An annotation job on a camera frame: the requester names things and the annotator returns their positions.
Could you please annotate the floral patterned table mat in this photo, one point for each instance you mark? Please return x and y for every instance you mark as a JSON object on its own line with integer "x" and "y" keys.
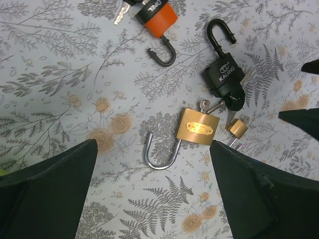
{"x": 68, "y": 74}

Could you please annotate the large brass padlock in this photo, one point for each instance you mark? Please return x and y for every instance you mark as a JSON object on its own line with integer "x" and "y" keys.
{"x": 194, "y": 126}

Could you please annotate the black Kaijing padlock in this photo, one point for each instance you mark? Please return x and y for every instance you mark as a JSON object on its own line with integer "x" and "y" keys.
{"x": 223, "y": 75}

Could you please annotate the orange and black padlock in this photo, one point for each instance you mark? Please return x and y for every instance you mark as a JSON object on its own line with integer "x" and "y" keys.
{"x": 158, "y": 16}

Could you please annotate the small brass padlock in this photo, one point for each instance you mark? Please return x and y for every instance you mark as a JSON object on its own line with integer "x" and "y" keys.
{"x": 237, "y": 129}

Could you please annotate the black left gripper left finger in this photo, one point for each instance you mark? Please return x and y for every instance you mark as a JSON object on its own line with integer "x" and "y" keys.
{"x": 45, "y": 200}

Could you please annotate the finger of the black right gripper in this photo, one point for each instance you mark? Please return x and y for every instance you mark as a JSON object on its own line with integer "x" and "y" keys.
{"x": 305, "y": 119}
{"x": 311, "y": 67}

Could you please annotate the silver keys of orange padlock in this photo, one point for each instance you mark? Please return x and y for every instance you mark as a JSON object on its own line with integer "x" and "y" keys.
{"x": 124, "y": 9}

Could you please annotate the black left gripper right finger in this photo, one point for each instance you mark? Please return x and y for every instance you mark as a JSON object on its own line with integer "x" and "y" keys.
{"x": 262, "y": 201}

